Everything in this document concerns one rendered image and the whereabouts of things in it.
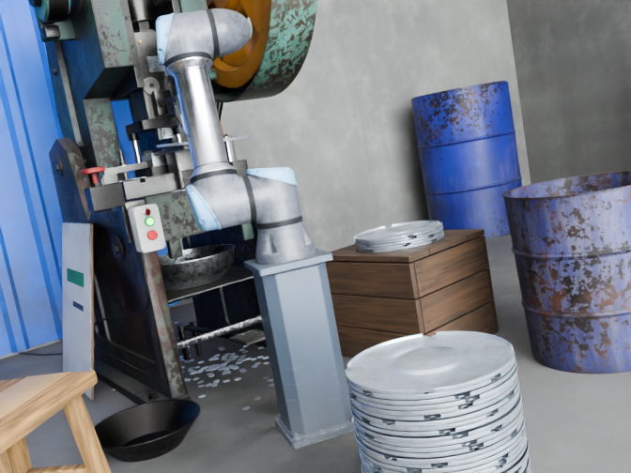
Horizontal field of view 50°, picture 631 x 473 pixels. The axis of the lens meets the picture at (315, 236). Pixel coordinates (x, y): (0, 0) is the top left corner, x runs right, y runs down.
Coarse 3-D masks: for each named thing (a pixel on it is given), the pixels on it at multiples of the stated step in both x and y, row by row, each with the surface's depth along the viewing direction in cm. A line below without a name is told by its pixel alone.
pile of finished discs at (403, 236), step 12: (384, 228) 236; (396, 228) 227; (408, 228) 222; (420, 228) 222; (432, 228) 213; (360, 240) 218; (372, 240) 213; (384, 240) 211; (396, 240) 210; (408, 240) 210; (420, 240) 211; (432, 240) 216
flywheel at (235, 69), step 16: (208, 0) 264; (224, 0) 247; (240, 0) 245; (256, 0) 236; (256, 16) 239; (256, 32) 241; (256, 48) 237; (224, 64) 264; (240, 64) 255; (256, 64) 239; (224, 80) 260; (240, 80) 250
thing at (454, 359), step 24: (408, 336) 132; (432, 336) 131; (456, 336) 129; (480, 336) 126; (360, 360) 125; (384, 360) 122; (408, 360) 118; (432, 360) 116; (456, 360) 114; (480, 360) 114; (504, 360) 112; (360, 384) 113; (384, 384) 111; (408, 384) 109; (432, 384) 107; (456, 384) 104
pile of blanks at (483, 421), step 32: (512, 352) 116; (480, 384) 105; (512, 384) 110; (384, 416) 108; (416, 416) 106; (448, 416) 105; (480, 416) 106; (512, 416) 109; (384, 448) 110; (416, 448) 106; (448, 448) 105; (480, 448) 106; (512, 448) 109
